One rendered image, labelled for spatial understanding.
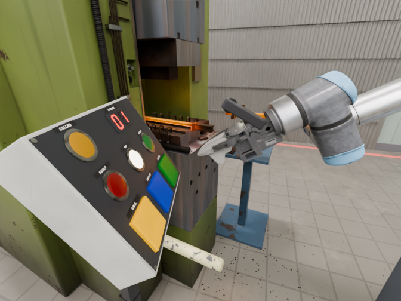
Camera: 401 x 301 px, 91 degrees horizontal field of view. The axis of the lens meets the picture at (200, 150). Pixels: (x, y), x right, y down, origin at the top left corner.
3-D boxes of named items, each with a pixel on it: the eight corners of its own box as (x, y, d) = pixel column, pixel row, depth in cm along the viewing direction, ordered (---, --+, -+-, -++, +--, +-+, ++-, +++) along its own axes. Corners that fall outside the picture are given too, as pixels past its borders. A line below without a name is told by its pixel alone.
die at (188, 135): (200, 137, 108) (200, 121, 104) (181, 150, 91) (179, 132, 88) (141, 126, 125) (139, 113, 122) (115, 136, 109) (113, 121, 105)
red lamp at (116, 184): (135, 190, 36) (131, 170, 34) (114, 206, 32) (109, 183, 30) (122, 186, 37) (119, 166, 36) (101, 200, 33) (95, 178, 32)
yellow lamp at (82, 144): (104, 153, 33) (98, 129, 31) (77, 165, 29) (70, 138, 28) (91, 150, 34) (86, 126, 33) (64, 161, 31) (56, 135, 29)
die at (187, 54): (200, 65, 94) (200, 43, 90) (177, 66, 77) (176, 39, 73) (133, 65, 111) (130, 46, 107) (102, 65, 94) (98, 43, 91)
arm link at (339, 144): (352, 143, 55) (338, 103, 52) (376, 160, 45) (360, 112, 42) (317, 155, 59) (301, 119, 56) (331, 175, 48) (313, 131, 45)
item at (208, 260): (224, 264, 74) (225, 254, 72) (219, 277, 69) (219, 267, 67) (135, 225, 92) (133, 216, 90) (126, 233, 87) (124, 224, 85)
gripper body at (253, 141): (241, 165, 50) (287, 143, 47) (225, 137, 47) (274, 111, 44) (237, 152, 57) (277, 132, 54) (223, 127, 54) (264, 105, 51)
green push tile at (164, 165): (179, 172, 60) (164, 152, 57) (175, 187, 53) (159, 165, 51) (174, 175, 60) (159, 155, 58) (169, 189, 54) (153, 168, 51)
